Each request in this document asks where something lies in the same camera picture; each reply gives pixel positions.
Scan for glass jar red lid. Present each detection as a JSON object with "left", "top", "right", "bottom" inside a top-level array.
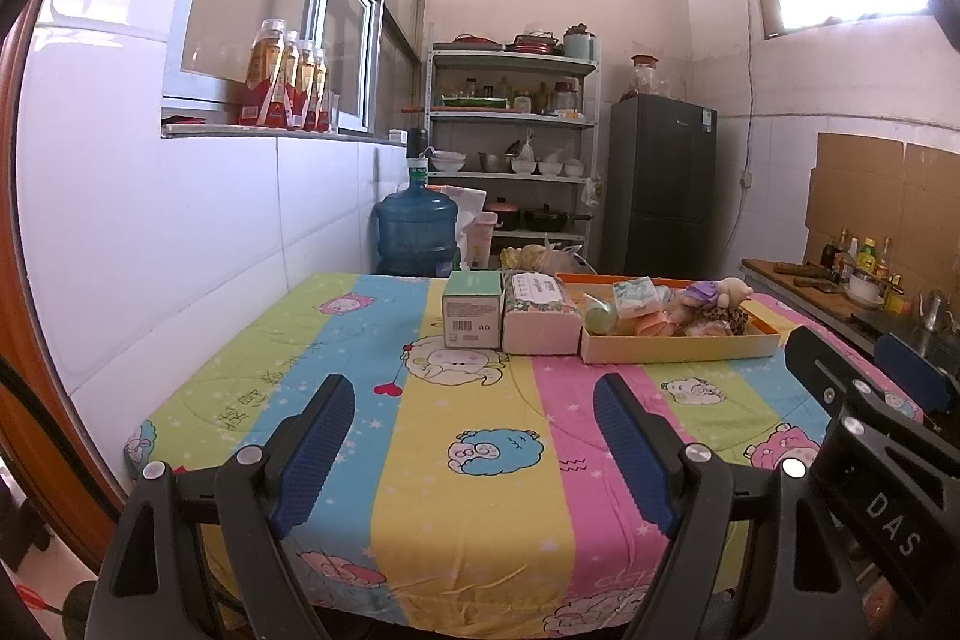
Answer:
[{"left": 630, "top": 55, "right": 662, "bottom": 98}]

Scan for red lidded pot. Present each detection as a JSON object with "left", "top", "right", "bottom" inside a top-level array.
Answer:
[{"left": 484, "top": 197, "right": 523, "bottom": 232}]

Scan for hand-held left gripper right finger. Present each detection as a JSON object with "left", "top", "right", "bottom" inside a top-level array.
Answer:
[{"left": 592, "top": 374, "right": 875, "bottom": 640}]

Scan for black frying pan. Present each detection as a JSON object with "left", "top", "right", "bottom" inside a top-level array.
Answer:
[{"left": 523, "top": 205, "right": 593, "bottom": 233}]

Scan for purple beige plush toy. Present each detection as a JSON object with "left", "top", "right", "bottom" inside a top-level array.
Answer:
[{"left": 684, "top": 278, "right": 754, "bottom": 312}]

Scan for black gas stove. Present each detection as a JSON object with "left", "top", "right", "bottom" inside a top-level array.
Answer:
[{"left": 855, "top": 310, "right": 960, "bottom": 380}]

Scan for wooden door frame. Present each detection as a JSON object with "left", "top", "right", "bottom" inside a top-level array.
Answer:
[{"left": 0, "top": 0, "right": 130, "bottom": 577}]

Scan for stack of red pans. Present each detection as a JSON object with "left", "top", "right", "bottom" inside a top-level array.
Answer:
[{"left": 506, "top": 32, "right": 563, "bottom": 55}]

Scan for orange drink bottle red label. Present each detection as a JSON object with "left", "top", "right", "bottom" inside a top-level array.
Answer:
[
  {"left": 295, "top": 40, "right": 320, "bottom": 132},
  {"left": 240, "top": 17, "right": 290, "bottom": 128},
  {"left": 273, "top": 31, "right": 302, "bottom": 130},
  {"left": 310, "top": 47, "right": 332, "bottom": 133}
]

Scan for white bowl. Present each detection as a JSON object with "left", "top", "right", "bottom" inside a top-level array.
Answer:
[{"left": 846, "top": 275, "right": 887, "bottom": 305}]

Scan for row of condiment bottles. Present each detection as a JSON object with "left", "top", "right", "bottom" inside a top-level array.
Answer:
[{"left": 819, "top": 227, "right": 899, "bottom": 283}]

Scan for brown cardboard sheets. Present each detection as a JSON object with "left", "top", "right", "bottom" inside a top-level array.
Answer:
[{"left": 804, "top": 131, "right": 960, "bottom": 298}]

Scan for blue water jug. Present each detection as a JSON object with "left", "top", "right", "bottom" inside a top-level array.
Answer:
[{"left": 373, "top": 184, "right": 461, "bottom": 278}]

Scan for floral tissue pack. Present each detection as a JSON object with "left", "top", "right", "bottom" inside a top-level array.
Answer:
[{"left": 501, "top": 271, "right": 585, "bottom": 357}]

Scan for pink plastic bin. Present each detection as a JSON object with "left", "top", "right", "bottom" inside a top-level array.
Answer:
[{"left": 463, "top": 214, "right": 503, "bottom": 273}]

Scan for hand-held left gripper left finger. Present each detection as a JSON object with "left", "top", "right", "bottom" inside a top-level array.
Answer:
[{"left": 86, "top": 374, "right": 357, "bottom": 640}]

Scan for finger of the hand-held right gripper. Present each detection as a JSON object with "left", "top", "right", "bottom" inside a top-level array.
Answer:
[
  {"left": 784, "top": 325, "right": 863, "bottom": 435},
  {"left": 872, "top": 332, "right": 960, "bottom": 414}
]

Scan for black water pump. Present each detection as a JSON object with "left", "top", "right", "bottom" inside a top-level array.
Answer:
[{"left": 405, "top": 128, "right": 437, "bottom": 188}]

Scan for leopard print cloth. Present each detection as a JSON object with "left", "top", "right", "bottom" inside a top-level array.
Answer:
[{"left": 697, "top": 306, "right": 752, "bottom": 339}]

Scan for green white tissue pack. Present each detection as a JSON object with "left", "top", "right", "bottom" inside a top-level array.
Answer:
[{"left": 611, "top": 278, "right": 665, "bottom": 319}]

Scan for metal kettle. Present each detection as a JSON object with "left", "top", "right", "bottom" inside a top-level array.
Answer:
[{"left": 917, "top": 290, "right": 955, "bottom": 335}]

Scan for orange shallow box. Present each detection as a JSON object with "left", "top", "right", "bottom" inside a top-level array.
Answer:
[{"left": 559, "top": 272, "right": 783, "bottom": 366}]

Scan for beige teddy bear pink dress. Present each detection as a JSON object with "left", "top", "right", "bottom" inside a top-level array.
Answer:
[{"left": 666, "top": 293, "right": 707, "bottom": 327}]

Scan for clear plastic bag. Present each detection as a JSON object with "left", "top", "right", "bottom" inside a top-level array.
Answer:
[{"left": 538, "top": 237, "right": 587, "bottom": 275}]

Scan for white metal shelf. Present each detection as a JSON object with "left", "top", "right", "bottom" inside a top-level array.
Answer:
[{"left": 426, "top": 40, "right": 602, "bottom": 271}]

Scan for pale green round sponge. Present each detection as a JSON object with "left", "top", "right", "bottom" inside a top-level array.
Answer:
[{"left": 583, "top": 299, "right": 620, "bottom": 336}]

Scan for wooden cutting board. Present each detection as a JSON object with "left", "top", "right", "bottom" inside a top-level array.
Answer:
[{"left": 739, "top": 257, "right": 872, "bottom": 324}]

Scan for dark grey refrigerator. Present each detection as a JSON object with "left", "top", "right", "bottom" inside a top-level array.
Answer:
[{"left": 600, "top": 92, "right": 719, "bottom": 280}]

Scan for pink towel pack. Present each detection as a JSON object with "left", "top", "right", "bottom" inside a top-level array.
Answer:
[{"left": 634, "top": 308, "right": 677, "bottom": 338}]

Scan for green cardboard box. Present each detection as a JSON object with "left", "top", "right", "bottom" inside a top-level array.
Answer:
[{"left": 441, "top": 271, "right": 505, "bottom": 351}]

